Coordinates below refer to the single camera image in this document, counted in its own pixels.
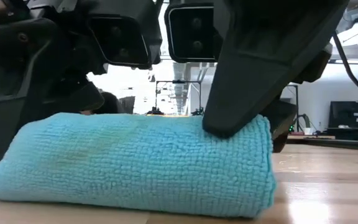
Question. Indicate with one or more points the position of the black background robot arm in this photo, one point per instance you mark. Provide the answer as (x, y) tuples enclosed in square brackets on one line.
[(303, 119)]

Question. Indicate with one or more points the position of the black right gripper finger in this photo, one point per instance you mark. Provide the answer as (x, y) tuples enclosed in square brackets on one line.
[(259, 62), (283, 121)]

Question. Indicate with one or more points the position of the black monitor on desk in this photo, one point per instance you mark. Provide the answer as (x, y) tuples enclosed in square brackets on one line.
[(350, 113)]

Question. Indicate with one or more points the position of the blue microfiber towel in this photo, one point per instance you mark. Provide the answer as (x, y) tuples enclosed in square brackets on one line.
[(135, 161)]

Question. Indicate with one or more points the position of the black aluminium table frame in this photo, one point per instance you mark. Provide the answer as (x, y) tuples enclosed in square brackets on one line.
[(337, 143)]

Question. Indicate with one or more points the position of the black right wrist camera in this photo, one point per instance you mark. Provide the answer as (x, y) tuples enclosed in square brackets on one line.
[(191, 31)]

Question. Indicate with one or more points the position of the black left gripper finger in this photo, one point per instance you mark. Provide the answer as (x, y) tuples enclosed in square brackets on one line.
[(5, 93), (73, 99)]

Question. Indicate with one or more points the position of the black stand frame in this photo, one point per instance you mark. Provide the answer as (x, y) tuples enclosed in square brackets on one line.
[(179, 81)]

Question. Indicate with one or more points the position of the silver corrugated ceiling duct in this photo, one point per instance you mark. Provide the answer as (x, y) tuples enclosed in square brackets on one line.
[(179, 74)]

